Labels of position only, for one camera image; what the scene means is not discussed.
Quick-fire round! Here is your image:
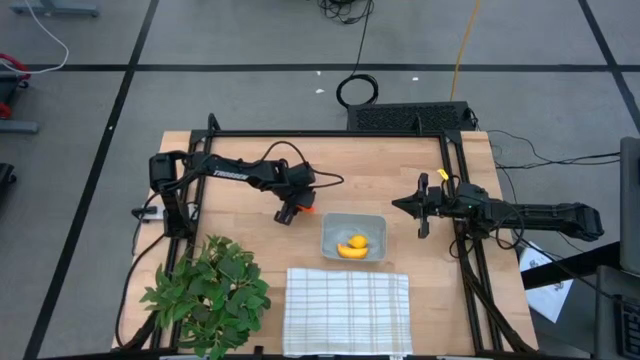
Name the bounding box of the black left wrist camera cable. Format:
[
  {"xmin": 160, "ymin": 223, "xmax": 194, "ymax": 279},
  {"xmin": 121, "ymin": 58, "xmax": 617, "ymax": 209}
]
[{"xmin": 259, "ymin": 140, "xmax": 346, "ymax": 190}]

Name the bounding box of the black metal beam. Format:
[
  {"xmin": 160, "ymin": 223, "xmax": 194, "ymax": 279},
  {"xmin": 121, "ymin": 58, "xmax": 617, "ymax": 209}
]
[{"xmin": 519, "ymin": 241, "xmax": 621, "ymax": 291}]

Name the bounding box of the yellow toy banana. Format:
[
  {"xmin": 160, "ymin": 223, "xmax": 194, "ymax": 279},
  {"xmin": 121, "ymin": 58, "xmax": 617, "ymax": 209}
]
[{"xmin": 336, "ymin": 243, "xmax": 370, "ymax": 260}]

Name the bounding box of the tangled black cable bundle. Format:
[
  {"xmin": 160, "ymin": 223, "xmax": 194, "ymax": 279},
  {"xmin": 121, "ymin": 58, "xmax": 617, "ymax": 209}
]
[{"xmin": 317, "ymin": 0, "xmax": 376, "ymax": 25}]

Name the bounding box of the thin black cable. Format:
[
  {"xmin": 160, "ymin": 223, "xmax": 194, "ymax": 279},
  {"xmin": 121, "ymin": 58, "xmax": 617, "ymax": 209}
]
[{"xmin": 487, "ymin": 128, "xmax": 621, "ymax": 171}]

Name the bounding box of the green artificial leafy plant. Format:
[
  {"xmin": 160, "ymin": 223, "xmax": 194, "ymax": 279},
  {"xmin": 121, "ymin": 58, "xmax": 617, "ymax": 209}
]
[{"xmin": 139, "ymin": 232, "xmax": 273, "ymax": 360}]

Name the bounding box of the red and grey cart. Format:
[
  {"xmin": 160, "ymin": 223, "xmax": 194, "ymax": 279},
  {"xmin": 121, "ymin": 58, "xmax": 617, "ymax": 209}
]
[{"xmin": 0, "ymin": 52, "xmax": 40, "ymax": 135}]

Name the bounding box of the white cable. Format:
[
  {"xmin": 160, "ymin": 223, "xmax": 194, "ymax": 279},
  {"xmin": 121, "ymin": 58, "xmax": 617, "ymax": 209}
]
[{"xmin": 0, "ymin": 0, "xmax": 71, "ymax": 76}]

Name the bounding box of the grey plastic tupperware container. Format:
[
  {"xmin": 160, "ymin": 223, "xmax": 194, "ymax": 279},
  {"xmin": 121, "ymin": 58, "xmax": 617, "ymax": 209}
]
[{"xmin": 320, "ymin": 212, "xmax": 389, "ymax": 263}]

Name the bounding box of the white paper sheet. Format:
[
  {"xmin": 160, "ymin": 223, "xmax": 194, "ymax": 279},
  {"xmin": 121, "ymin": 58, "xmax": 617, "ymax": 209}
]
[{"xmin": 518, "ymin": 243, "xmax": 575, "ymax": 325}]

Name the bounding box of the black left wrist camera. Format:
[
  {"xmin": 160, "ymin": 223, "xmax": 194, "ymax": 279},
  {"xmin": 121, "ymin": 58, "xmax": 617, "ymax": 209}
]
[{"xmin": 288, "ymin": 163, "xmax": 317, "ymax": 189}]

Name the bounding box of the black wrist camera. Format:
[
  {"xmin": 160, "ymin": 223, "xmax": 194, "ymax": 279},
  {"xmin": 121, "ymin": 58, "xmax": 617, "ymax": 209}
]
[
  {"xmin": 432, "ymin": 189, "xmax": 454, "ymax": 216},
  {"xmin": 288, "ymin": 163, "xmax": 317, "ymax": 189}
]

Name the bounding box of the coiled black cable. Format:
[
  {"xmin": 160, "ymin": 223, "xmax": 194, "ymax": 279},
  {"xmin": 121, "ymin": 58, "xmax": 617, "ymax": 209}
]
[{"xmin": 335, "ymin": 0, "xmax": 380, "ymax": 109}]

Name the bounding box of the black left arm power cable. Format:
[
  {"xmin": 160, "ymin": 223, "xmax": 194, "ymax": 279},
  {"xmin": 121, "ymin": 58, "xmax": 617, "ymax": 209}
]
[{"xmin": 114, "ymin": 232, "xmax": 169, "ymax": 351}]

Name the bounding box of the black metal table frame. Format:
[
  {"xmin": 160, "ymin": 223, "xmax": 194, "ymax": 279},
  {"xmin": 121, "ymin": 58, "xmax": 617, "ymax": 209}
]
[{"xmin": 149, "ymin": 112, "xmax": 539, "ymax": 357}]

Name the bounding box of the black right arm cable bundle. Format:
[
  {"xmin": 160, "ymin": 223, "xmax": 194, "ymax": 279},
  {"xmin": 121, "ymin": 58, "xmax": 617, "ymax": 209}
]
[{"xmin": 452, "ymin": 222, "xmax": 539, "ymax": 354}]

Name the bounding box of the grey metal stand base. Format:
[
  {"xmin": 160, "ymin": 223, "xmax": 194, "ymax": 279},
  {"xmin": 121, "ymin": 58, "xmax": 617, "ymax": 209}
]
[{"xmin": 9, "ymin": 0, "xmax": 101, "ymax": 19}]

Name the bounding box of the black computer case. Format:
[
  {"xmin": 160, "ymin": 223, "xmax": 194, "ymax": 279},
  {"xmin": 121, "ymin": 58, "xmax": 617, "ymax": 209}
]
[{"xmin": 346, "ymin": 101, "xmax": 479, "ymax": 133}]

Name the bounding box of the small white connector box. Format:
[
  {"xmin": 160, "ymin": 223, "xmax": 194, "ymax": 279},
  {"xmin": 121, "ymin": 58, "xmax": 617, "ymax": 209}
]
[{"xmin": 131, "ymin": 204, "xmax": 165, "ymax": 222}]

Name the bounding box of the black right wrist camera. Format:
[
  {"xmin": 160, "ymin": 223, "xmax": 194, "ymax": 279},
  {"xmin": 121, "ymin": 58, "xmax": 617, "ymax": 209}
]
[{"xmin": 432, "ymin": 189, "xmax": 454, "ymax": 216}]

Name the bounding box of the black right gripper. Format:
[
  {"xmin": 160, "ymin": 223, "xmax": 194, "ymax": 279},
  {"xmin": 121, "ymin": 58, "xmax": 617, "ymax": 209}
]
[{"xmin": 391, "ymin": 172, "xmax": 461, "ymax": 240}]

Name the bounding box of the yellow cable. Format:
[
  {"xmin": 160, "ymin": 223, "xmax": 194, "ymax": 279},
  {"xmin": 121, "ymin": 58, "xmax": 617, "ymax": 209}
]
[{"xmin": 448, "ymin": 0, "xmax": 482, "ymax": 103}]

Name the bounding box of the looped black right arm cable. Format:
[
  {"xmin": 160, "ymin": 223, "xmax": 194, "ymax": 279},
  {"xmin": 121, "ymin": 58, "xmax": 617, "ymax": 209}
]
[{"xmin": 492, "ymin": 199, "xmax": 621, "ymax": 301}]

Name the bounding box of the dark grey computer tower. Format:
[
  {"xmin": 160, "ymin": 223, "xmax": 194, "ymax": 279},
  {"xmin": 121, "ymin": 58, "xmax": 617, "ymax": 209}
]
[{"xmin": 593, "ymin": 264, "xmax": 640, "ymax": 360}]

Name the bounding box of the white checked cloth towel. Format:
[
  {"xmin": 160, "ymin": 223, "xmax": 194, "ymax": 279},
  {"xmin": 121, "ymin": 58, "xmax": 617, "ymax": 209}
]
[{"xmin": 282, "ymin": 267, "xmax": 414, "ymax": 357}]

